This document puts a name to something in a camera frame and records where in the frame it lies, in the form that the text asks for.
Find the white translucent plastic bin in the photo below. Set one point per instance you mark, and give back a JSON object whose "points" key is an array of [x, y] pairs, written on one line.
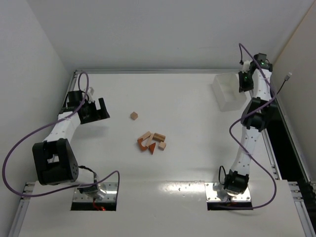
{"points": [[226, 90]]}

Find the orange arch wood block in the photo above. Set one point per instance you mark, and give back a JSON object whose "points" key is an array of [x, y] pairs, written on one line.
{"points": [[141, 147]]}

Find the striped dark wood block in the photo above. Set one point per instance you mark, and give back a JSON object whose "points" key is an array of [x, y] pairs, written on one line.
{"points": [[159, 137]]}

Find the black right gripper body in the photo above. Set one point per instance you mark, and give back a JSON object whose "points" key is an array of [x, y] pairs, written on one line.
{"points": [[245, 88]]}

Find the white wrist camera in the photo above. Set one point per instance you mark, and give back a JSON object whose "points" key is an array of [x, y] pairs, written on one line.
{"points": [[90, 94], [246, 66]]}

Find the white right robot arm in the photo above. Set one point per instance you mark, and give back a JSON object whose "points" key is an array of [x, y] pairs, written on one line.
{"points": [[255, 76]]}

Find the small pale wood cube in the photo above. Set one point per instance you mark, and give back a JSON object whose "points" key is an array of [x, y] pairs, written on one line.
{"points": [[162, 146]]}

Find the engraved long wood block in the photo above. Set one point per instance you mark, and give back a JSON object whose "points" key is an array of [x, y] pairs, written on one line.
{"points": [[145, 136]]}

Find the metal mounting plate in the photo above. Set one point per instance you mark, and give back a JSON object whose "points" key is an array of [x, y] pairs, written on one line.
{"points": [[216, 194], [103, 192]]}

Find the hanging black cable connector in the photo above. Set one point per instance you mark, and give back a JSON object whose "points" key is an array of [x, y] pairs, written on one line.
{"points": [[286, 79]]}

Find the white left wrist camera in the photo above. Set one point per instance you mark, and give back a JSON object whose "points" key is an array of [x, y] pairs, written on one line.
{"points": [[90, 94]]}

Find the small brown wood cube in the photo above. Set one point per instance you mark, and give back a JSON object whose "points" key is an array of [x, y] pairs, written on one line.
{"points": [[133, 115]]}

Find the pale long wood block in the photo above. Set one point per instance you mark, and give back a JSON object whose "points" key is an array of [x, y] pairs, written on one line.
{"points": [[149, 141]]}

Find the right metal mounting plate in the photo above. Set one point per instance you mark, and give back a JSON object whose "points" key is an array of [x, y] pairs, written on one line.
{"points": [[216, 194]]}

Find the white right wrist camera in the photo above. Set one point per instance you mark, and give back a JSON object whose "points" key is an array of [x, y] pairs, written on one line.
{"points": [[246, 66]]}

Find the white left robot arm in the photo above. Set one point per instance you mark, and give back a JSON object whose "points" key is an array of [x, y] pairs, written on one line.
{"points": [[54, 159]]}

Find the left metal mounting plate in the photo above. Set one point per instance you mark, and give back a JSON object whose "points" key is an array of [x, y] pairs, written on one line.
{"points": [[103, 192]]}

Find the orange triangle wood block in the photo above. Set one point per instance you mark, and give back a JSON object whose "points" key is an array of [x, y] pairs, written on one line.
{"points": [[151, 148]]}

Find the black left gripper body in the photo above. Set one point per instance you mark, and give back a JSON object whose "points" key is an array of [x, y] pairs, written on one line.
{"points": [[98, 116]]}

